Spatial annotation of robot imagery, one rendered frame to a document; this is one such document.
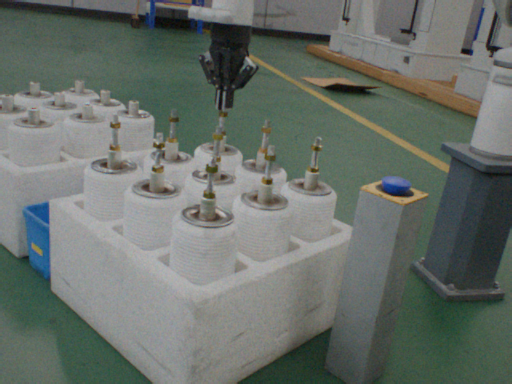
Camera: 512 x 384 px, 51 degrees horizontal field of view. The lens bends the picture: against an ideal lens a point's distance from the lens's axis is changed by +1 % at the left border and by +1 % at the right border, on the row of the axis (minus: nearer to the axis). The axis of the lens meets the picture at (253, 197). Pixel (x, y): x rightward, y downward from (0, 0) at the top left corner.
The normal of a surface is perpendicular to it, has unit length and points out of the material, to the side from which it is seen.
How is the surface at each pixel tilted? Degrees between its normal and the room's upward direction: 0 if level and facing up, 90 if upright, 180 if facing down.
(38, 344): 0
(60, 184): 90
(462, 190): 90
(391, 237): 90
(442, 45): 90
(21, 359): 0
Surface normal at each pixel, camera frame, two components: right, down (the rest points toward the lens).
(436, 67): 0.25, 0.38
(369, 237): -0.69, 0.18
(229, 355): 0.71, 0.33
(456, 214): -0.96, -0.01
